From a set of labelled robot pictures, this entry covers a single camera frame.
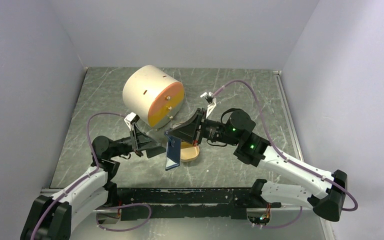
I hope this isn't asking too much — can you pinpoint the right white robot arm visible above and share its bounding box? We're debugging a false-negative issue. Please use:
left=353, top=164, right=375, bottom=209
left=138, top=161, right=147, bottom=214
left=166, top=108, right=348, bottom=222

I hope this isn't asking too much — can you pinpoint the tan oval card tray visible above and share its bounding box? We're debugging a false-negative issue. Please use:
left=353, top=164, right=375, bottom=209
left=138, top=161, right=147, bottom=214
left=180, top=141, right=200, bottom=162

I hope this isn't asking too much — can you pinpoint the round white drawer cabinet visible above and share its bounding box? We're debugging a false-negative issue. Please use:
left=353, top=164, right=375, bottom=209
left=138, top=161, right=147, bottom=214
left=122, top=65, right=185, bottom=129

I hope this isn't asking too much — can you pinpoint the blue leather card holder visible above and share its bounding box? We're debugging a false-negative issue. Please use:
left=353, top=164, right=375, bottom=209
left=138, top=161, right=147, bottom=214
left=164, top=130, right=182, bottom=171

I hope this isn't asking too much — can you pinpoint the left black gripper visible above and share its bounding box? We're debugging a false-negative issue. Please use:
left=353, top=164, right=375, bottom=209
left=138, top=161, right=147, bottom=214
left=110, top=123, right=167, bottom=159

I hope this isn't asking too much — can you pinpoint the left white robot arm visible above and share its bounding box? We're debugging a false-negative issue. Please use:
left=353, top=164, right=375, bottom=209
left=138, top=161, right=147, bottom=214
left=20, top=123, right=166, bottom=240

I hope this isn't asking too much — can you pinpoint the black base frame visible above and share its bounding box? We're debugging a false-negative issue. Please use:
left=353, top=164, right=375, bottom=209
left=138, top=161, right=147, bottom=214
left=117, top=187, right=282, bottom=221

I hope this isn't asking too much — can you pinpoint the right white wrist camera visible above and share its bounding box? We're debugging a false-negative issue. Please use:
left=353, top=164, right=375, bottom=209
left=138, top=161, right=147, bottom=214
left=200, top=92, right=217, bottom=118

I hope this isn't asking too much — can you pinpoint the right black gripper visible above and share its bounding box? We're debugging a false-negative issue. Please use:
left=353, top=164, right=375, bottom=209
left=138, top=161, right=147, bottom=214
left=168, top=108, right=240, bottom=147

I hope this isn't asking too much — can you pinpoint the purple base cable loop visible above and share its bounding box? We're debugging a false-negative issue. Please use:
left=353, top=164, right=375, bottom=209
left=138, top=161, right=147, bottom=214
left=95, top=202, right=154, bottom=233

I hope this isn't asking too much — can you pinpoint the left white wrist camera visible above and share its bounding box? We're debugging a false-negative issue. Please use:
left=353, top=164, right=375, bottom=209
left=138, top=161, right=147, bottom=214
left=123, top=112, right=140, bottom=130

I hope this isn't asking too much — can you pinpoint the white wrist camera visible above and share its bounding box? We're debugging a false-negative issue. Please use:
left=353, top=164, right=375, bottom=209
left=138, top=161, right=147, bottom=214
left=123, top=112, right=140, bottom=130
left=200, top=92, right=217, bottom=118

